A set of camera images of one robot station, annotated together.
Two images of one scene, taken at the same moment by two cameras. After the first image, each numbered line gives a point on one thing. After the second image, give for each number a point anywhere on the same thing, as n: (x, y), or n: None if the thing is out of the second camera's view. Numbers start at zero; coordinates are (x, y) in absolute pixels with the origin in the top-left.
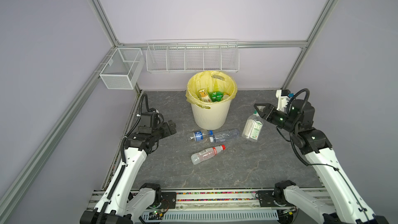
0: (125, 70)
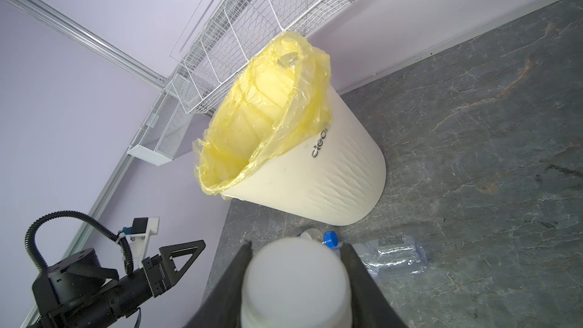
0: (159, 137)
